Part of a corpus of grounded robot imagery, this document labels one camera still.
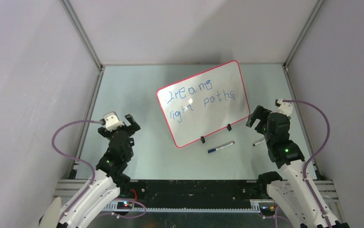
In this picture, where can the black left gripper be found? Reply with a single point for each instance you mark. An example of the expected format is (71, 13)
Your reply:
(133, 127)

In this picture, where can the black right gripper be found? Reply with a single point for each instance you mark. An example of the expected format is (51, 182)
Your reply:
(259, 113)

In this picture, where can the white whiteboard marker pen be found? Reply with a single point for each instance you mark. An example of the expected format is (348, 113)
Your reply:
(221, 147)

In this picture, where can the pink-framed whiteboard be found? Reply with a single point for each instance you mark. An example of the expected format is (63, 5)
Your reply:
(204, 104)

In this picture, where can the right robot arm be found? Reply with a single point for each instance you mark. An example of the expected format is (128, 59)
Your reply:
(297, 195)

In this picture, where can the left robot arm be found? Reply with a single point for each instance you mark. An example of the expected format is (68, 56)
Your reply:
(107, 181)

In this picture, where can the black marker pen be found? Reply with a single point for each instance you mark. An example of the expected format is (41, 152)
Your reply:
(258, 142)

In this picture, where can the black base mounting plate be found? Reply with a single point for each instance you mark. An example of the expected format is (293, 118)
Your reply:
(196, 194)

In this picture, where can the left controller board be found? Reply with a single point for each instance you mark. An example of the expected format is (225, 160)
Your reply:
(125, 205)

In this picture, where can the controller board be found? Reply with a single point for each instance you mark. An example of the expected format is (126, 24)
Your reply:
(125, 205)
(268, 211)

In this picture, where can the right controller board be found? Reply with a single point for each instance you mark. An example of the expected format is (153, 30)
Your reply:
(268, 211)

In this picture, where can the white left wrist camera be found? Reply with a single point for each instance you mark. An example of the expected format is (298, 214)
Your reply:
(112, 121)

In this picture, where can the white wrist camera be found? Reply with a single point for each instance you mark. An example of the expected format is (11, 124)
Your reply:
(283, 107)
(112, 121)

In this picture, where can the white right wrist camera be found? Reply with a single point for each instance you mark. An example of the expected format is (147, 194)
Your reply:
(283, 107)

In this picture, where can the aluminium frame rail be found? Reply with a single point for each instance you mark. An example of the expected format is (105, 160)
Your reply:
(67, 188)

